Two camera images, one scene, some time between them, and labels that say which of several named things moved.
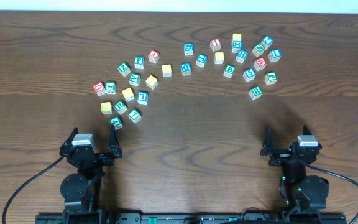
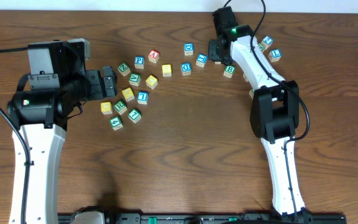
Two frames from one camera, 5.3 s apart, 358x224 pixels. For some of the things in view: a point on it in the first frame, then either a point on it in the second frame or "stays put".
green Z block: (124, 68) stays put
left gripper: (92, 155) -> (96, 83)
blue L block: (275, 55) stays put
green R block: (120, 107) stays put
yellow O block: (151, 82) stays put
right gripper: (288, 157) -> (214, 50)
